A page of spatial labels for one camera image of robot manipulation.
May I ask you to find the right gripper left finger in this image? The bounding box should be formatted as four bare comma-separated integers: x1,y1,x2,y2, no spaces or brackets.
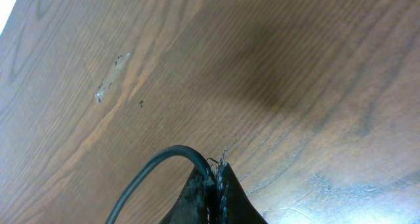
159,167,213,224

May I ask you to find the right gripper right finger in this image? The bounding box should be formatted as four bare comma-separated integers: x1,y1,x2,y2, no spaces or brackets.
215,160,267,224

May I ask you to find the black usb cable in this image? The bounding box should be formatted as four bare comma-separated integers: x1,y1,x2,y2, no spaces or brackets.
104,145,211,224

